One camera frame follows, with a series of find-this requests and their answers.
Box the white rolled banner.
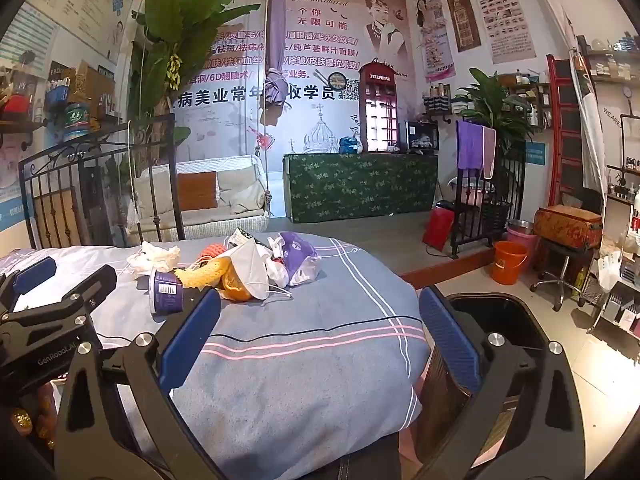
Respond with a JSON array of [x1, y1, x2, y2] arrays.
[[565, 35, 608, 206]]

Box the pink basin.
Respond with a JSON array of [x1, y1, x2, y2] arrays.
[[505, 220, 540, 261]]

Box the white plastic bag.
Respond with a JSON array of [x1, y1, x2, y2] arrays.
[[260, 235, 301, 288]]

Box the pink towel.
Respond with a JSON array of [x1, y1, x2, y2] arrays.
[[481, 126, 497, 180]]

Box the white face mask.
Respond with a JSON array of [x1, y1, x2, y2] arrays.
[[215, 237, 293, 306]]

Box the pink wall poster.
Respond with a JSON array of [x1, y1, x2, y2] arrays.
[[412, 0, 458, 83]]

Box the purple paper cup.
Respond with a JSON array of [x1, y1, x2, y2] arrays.
[[148, 267, 187, 315]]

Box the white cushion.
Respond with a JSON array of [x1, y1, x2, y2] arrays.
[[217, 167, 265, 206], [135, 172, 178, 218]]

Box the grey-blue striped blanket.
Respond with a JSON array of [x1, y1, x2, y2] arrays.
[[0, 232, 431, 480]]

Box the metal display shelf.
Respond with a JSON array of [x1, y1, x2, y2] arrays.
[[585, 110, 640, 341]]

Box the large wall poster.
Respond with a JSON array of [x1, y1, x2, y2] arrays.
[[131, 0, 416, 156]]

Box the orange bucket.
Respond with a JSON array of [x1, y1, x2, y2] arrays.
[[492, 241, 528, 286]]

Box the person's left hand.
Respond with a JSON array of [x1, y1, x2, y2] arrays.
[[0, 380, 68, 456]]

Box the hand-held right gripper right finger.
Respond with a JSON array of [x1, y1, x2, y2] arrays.
[[417, 285, 593, 480]]

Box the dark green snack packet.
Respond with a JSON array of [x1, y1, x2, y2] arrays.
[[227, 227, 261, 251]]

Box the purple towel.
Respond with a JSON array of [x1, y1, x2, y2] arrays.
[[456, 120, 485, 176]]

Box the red telephone booth cabinet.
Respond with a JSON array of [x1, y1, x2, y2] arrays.
[[357, 60, 401, 154]]

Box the eyebrow chart poster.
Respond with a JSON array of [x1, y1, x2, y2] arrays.
[[467, 0, 537, 65]]

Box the cardboard box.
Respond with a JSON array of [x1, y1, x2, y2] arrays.
[[75, 60, 116, 106]]

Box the yellow banana bunch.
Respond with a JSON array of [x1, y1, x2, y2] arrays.
[[165, 54, 183, 92]]

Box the black swivel stool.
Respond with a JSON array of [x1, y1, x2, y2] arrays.
[[530, 245, 596, 306]]

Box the white wicker swing seat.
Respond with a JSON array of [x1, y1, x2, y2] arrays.
[[131, 154, 271, 233]]

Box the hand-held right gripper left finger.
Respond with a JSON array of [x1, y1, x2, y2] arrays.
[[52, 287, 228, 480]]

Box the brown cushion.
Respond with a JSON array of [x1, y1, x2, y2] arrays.
[[176, 171, 219, 211]]

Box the red bag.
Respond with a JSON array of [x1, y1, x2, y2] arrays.
[[422, 205, 456, 252]]

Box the purple hanging cloth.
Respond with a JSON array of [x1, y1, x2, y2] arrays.
[[257, 0, 296, 128]]

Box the crumpled white tissue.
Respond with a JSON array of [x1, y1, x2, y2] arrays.
[[126, 241, 182, 277]]

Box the black metal headboard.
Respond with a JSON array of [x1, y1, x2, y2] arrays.
[[17, 114, 186, 251]]

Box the brown tower poster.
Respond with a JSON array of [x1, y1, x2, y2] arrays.
[[442, 0, 482, 53]]

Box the banana plant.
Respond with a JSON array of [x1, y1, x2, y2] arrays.
[[117, 0, 262, 186]]

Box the black framed display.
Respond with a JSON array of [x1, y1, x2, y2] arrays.
[[404, 121, 440, 153]]

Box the black metal rack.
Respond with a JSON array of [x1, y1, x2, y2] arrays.
[[450, 150, 526, 261]]

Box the green potted plant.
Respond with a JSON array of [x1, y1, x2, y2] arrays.
[[457, 67, 536, 161]]

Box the orange-red foam net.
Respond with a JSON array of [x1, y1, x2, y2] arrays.
[[192, 242, 231, 273]]

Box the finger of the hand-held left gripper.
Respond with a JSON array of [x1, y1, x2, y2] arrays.
[[0, 264, 118, 331], [0, 256, 58, 311]]

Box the blue white wall poster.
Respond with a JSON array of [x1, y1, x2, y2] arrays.
[[75, 0, 138, 66]]

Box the green white paint bucket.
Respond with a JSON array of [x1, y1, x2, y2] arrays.
[[64, 102, 92, 136]]

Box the purple plastic packet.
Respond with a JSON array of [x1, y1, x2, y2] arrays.
[[277, 231, 322, 286]]

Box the red ladder shelf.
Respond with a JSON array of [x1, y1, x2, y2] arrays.
[[545, 55, 586, 208]]

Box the patterned orange case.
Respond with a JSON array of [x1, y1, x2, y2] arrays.
[[532, 205, 603, 251]]

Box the green patterned counter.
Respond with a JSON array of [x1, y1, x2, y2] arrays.
[[282, 152, 441, 225]]

